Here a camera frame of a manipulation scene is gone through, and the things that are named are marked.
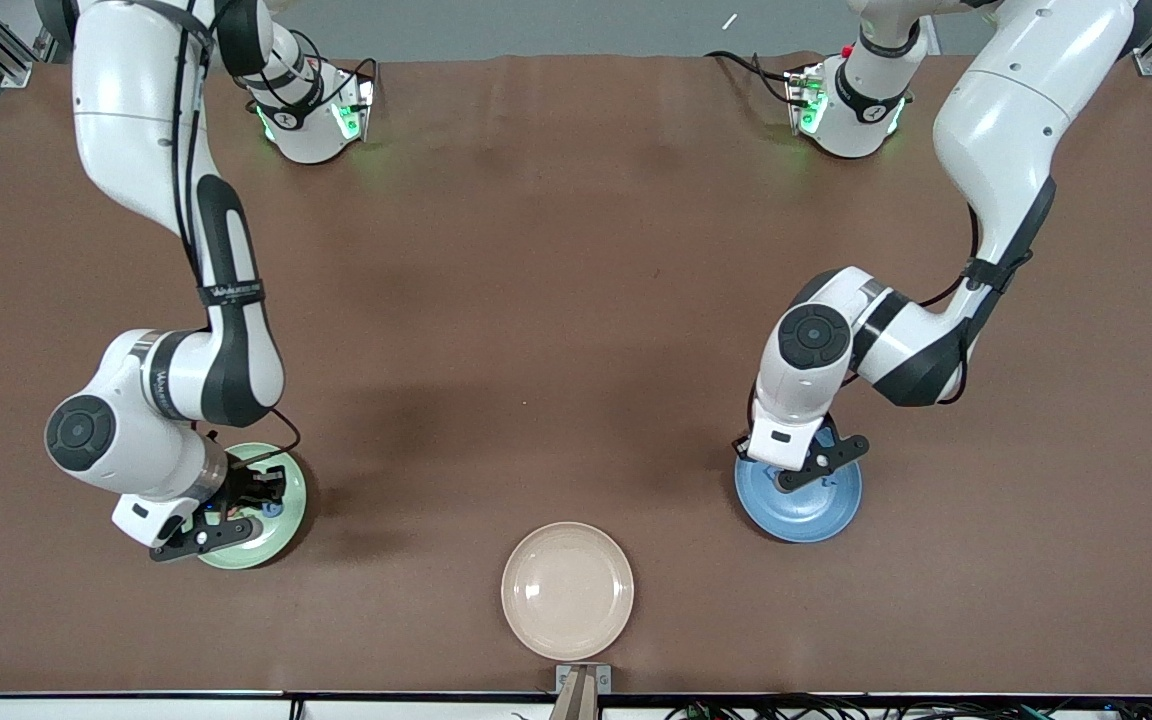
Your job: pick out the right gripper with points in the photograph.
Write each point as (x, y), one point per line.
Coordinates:
(239, 489)

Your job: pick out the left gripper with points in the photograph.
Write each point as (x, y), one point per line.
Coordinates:
(738, 444)

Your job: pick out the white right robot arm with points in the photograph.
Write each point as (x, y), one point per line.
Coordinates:
(126, 120)

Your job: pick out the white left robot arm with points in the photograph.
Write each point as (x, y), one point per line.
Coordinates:
(1016, 130)

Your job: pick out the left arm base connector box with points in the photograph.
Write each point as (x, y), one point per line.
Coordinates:
(796, 95)

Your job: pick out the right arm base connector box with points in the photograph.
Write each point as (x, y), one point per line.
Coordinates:
(364, 105)

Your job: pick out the green plate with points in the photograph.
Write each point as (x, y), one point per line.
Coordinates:
(276, 540)

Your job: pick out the blue plate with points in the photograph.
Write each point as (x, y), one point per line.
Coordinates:
(806, 515)

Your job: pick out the beige plate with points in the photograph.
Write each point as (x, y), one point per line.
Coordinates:
(567, 590)

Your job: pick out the brown table cover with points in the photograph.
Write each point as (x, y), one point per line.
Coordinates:
(576, 220)

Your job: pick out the grey metal bracket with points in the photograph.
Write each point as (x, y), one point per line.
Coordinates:
(562, 680)

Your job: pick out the beige mounting post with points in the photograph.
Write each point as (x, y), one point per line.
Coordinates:
(576, 700)

